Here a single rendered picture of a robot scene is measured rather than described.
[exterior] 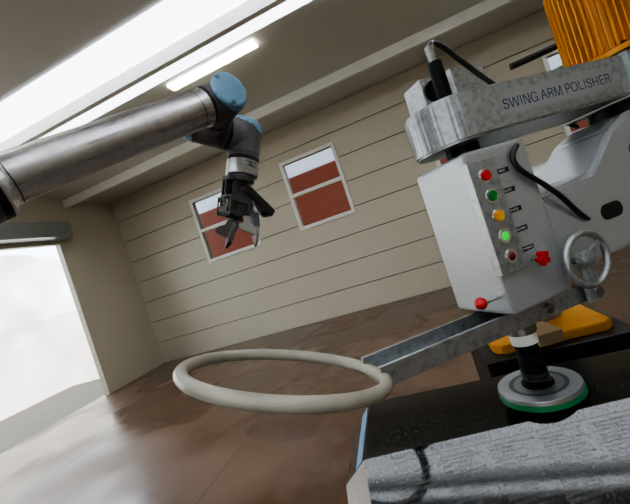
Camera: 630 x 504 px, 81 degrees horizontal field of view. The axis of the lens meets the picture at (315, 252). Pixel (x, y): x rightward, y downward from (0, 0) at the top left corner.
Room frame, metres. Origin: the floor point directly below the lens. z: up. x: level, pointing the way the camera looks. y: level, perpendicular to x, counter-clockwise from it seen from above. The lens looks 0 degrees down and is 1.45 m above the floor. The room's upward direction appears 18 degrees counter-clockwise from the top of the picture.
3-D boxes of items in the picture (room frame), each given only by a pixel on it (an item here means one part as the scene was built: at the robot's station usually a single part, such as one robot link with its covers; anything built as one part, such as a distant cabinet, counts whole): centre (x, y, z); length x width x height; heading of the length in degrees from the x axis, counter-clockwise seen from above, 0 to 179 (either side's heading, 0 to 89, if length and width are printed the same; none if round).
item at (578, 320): (1.84, -0.92, 0.76); 0.49 x 0.49 x 0.05; 77
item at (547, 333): (1.60, -0.81, 0.81); 0.20 x 0.10 x 0.05; 175
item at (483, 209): (0.91, -0.44, 1.39); 0.08 x 0.03 x 0.28; 106
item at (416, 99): (1.88, -0.77, 2.00); 0.20 x 0.18 x 0.15; 167
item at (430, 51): (1.04, -0.48, 1.80); 0.04 x 0.04 x 0.17
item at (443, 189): (1.06, -0.56, 1.34); 0.36 x 0.22 x 0.45; 106
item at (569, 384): (1.04, -0.48, 0.89); 0.21 x 0.21 x 0.01
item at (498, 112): (1.13, -0.82, 1.63); 0.96 x 0.25 x 0.17; 106
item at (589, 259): (0.95, -0.63, 1.22); 0.15 x 0.10 x 0.15; 106
